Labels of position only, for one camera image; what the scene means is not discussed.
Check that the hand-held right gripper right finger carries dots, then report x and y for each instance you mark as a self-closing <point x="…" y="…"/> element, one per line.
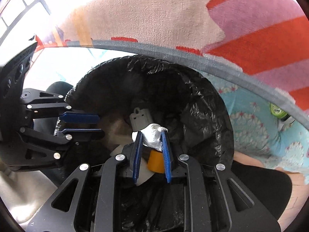
<point x="167" y="154"/>

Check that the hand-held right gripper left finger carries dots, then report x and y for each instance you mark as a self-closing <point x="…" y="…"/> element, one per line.
<point x="136" y="154"/>

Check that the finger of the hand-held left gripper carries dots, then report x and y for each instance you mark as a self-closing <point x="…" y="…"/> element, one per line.
<point x="82" y="132"/>
<point x="79" y="118"/>

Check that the yellow tape roll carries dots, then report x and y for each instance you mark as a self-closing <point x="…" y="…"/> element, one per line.
<point x="155" y="162"/>

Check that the white tissue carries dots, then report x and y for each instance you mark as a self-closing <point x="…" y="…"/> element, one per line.
<point x="152" y="135"/>

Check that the bin with black bag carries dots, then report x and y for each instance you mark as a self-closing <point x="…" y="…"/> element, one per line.
<point x="198" y="116"/>

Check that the black framed window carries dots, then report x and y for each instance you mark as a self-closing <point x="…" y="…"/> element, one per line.
<point x="36" y="1"/>

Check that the dark cloth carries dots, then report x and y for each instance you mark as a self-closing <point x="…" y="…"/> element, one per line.
<point x="260" y="186"/>

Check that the green white object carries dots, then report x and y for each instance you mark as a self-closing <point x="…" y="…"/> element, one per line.
<point x="277" y="110"/>

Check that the colourful patterned bed mat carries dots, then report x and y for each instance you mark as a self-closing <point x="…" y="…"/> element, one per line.
<point x="157" y="12"/>

